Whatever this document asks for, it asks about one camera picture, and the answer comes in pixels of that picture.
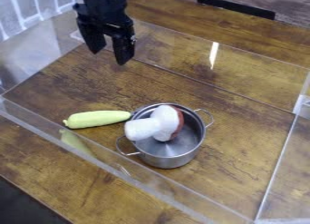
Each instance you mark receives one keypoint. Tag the clear acrylic enclosure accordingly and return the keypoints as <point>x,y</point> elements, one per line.
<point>240,71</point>

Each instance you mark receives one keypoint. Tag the black bar in background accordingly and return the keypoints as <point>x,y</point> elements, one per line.
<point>245,9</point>

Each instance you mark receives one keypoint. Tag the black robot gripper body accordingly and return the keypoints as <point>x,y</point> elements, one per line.
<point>103,17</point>

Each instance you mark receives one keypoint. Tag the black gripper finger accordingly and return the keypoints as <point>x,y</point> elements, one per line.
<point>123,47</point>
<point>93,36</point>

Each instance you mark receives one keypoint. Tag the white mesh curtain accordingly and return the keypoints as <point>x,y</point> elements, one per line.
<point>21,14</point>

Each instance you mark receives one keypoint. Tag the white and brown toy mushroom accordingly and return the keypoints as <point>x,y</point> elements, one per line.
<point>162,125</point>

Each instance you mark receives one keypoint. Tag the yellow-green toy corn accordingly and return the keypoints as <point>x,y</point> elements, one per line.
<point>95,118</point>

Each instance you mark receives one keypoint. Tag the silver metal pot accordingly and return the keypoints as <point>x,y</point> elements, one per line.
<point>174,153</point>

